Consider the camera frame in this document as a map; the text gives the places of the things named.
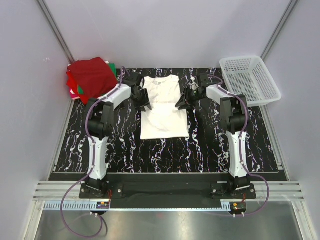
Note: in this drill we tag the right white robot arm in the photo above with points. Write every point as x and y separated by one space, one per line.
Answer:
234 118

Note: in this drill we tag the white plastic basket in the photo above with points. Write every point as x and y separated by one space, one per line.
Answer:
249 76

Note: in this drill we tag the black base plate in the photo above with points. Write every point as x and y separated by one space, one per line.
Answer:
168 188

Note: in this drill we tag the grey slotted cable duct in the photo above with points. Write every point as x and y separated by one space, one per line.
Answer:
139 206

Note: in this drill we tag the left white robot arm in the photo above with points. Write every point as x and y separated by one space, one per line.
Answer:
99 125

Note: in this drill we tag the pink folded t-shirt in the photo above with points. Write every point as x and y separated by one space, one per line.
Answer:
73 95

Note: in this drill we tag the white printed t-shirt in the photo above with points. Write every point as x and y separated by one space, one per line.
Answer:
164 120

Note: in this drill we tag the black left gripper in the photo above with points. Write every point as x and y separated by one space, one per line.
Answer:
145 102

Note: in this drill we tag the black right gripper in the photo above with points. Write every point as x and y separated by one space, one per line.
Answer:
185 102

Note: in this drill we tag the bright red folded t-shirt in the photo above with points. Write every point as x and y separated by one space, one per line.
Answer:
71 83

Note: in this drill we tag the dark red folded t-shirt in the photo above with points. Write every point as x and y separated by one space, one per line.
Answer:
94 76

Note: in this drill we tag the green folded t-shirt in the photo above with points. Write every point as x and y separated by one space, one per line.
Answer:
113 69

